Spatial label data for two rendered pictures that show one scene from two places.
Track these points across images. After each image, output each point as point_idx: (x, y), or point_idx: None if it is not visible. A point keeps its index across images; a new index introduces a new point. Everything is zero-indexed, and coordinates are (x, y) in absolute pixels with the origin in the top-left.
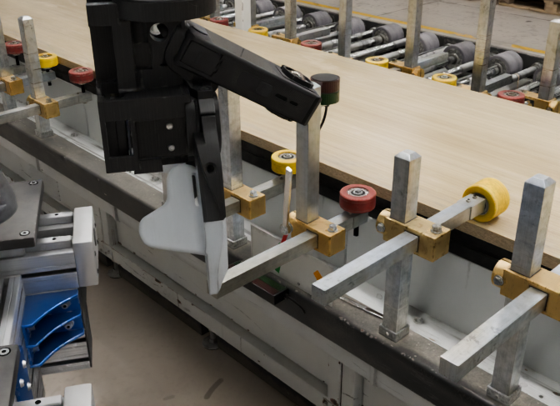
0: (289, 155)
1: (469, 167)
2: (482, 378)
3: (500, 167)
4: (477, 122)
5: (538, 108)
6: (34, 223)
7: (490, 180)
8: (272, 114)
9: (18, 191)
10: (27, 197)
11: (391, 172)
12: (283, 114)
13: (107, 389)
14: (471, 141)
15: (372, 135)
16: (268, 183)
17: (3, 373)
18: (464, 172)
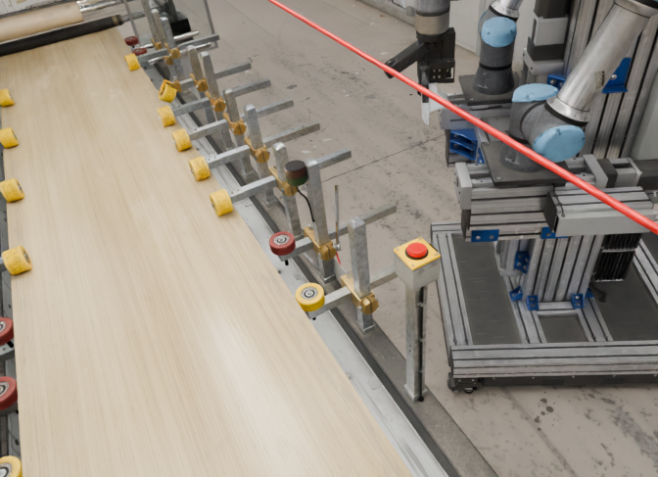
0: (307, 290)
1: (183, 260)
2: (273, 210)
3: (162, 258)
4: (104, 330)
5: (17, 351)
6: (484, 149)
7: (215, 194)
8: (286, 393)
9: (504, 171)
10: (496, 166)
11: (241, 262)
12: None
13: None
14: (143, 297)
15: (213, 322)
16: (331, 298)
17: (468, 94)
18: (192, 254)
